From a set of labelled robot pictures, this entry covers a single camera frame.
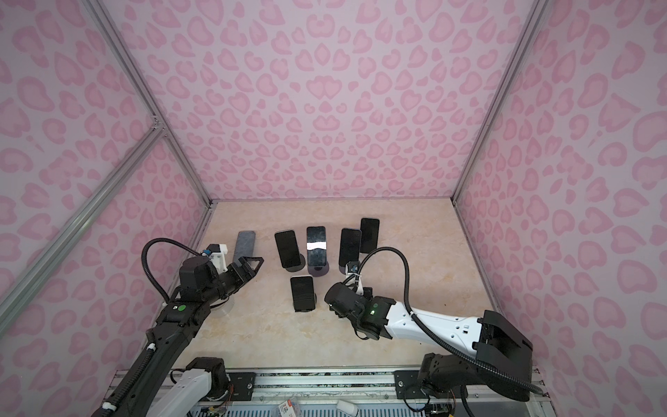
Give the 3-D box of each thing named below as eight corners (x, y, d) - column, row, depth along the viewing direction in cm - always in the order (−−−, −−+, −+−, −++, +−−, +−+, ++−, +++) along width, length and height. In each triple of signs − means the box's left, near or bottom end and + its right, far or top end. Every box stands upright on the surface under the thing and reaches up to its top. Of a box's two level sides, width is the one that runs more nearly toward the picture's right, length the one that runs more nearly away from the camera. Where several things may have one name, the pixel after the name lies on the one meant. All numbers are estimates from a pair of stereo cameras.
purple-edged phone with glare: (308, 273, 99) (304, 252, 88) (311, 248, 106) (307, 226, 95) (326, 273, 99) (323, 252, 88) (327, 248, 106) (325, 226, 95)
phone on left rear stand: (285, 273, 99) (275, 248, 86) (283, 259, 103) (274, 232, 90) (301, 270, 100) (295, 244, 87) (299, 256, 104) (293, 229, 91)
